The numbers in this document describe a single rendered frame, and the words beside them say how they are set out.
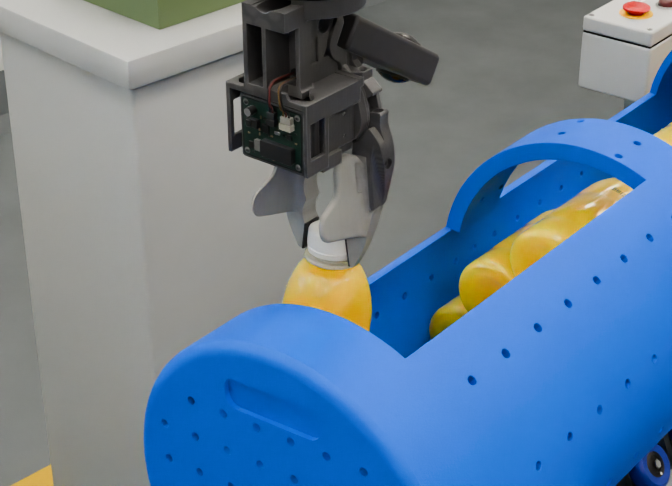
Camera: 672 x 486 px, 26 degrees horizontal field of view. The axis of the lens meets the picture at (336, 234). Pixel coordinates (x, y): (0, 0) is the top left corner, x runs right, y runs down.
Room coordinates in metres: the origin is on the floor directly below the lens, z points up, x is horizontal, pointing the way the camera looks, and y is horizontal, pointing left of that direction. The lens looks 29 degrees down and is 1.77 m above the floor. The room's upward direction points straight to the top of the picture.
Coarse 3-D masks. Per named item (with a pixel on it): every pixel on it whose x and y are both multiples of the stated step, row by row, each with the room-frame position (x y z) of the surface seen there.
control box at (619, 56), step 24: (624, 0) 1.86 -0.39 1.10; (648, 0) 1.86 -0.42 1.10; (600, 24) 1.78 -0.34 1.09; (624, 24) 1.77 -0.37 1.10; (648, 24) 1.77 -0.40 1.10; (600, 48) 1.78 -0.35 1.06; (624, 48) 1.76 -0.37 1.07; (648, 48) 1.74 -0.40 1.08; (600, 72) 1.78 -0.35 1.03; (624, 72) 1.76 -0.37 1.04; (648, 72) 1.74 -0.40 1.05; (624, 96) 1.75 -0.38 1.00
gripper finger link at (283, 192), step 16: (272, 176) 0.92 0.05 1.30; (288, 176) 0.94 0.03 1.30; (256, 192) 0.92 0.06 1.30; (272, 192) 0.93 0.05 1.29; (288, 192) 0.94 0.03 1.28; (304, 192) 0.94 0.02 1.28; (256, 208) 0.91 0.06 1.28; (272, 208) 0.93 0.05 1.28; (288, 208) 0.94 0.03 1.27; (304, 208) 0.94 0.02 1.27; (304, 224) 0.94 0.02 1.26; (304, 240) 0.94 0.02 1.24
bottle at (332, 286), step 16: (304, 256) 0.93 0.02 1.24; (304, 272) 0.92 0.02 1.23; (320, 272) 0.92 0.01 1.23; (336, 272) 0.92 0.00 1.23; (352, 272) 0.92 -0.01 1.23; (288, 288) 0.92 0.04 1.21; (304, 288) 0.91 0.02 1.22; (320, 288) 0.91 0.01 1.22; (336, 288) 0.91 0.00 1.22; (352, 288) 0.91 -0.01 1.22; (368, 288) 0.93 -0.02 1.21; (304, 304) 0.90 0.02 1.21; (320, 304) 0.90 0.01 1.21; (336, 304) 0.90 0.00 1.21; (352, 304) 0.91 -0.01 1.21; (368, 304) 0.92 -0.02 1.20; (352, 320) 0.90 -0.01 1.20; (368, 320) 0.92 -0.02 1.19
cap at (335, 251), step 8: (312, 224) 0.94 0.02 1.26; (312, 232) 0.93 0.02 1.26; (312, 240) 0.92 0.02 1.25; (320, 240) 0.92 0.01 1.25; (344, 240) 0.92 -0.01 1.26; (312, 248) 0.92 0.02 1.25; (320, 248) 0.92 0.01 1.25; (328, 248) 0.92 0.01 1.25; (336, 248) 0.92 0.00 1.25; (344, 248) 0.92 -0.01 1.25; (320, 256) 0.92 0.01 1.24; (328, 256) 0.92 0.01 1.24; (336, 256) 0.92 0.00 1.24; (344, 256) 0.92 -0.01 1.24
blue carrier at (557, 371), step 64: (576, 128) 1.16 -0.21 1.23; (640, 128) 1.49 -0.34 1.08; (512, 192) 1.28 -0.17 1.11; (576, 192) 1.38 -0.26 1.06; (640, 192) 1.06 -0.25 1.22; (448, 256) 1.20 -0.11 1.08; (576, 256) 0.96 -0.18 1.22; (640, 256) 0.99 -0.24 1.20; (256, 320) 0.86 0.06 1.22; (320, 320) 0.84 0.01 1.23; (384, 320) 1.11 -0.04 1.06; (512, 320) 0.88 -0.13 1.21; (576, 320) 0.91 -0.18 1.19; (640, 320) 0.95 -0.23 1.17; (192, 384) 0.85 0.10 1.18; (256, 384) 0.81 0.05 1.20; (320, 384) 0.78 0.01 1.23; (384, 384) 0.79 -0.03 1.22; (448, 384) 0.81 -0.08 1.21; (512, 384) 0.83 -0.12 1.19; (576, 384) 0.87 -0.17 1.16; (640, 384) 0.92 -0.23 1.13; (192, 448) 0.85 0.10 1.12; (256, 448) 0.81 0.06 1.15; (320, 448) 0.78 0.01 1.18; (384, 448) 0.75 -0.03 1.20; (448, 448) 0.77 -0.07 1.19; (512, 448) 0.80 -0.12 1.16; (576, 448) 0.84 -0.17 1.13; (640, 448) 0.92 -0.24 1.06
